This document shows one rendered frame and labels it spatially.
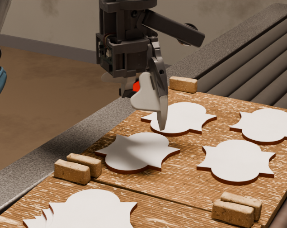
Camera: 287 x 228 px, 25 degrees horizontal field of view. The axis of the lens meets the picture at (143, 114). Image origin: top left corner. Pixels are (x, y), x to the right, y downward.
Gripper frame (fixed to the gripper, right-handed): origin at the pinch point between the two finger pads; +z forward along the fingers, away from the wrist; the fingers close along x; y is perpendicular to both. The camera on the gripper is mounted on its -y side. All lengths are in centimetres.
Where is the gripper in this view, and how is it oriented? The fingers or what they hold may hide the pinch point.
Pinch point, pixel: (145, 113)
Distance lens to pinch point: 109.2
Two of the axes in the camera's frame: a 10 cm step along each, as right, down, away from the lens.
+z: 0.0, 9.1, 4.1
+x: 4.3, 3.7, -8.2
